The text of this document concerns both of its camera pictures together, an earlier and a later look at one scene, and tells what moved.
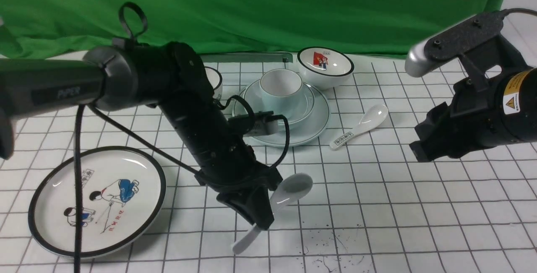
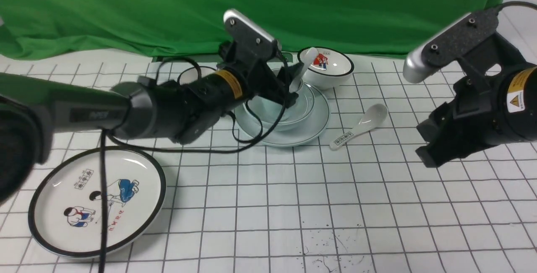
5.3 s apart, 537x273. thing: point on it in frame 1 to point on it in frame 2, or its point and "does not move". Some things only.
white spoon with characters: (373, 117) does not move
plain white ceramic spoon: (288, 192) to (308, 55)
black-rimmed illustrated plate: (123, 191) does not move
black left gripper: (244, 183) to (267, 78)
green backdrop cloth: (50, 14) does not move
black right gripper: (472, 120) does not move
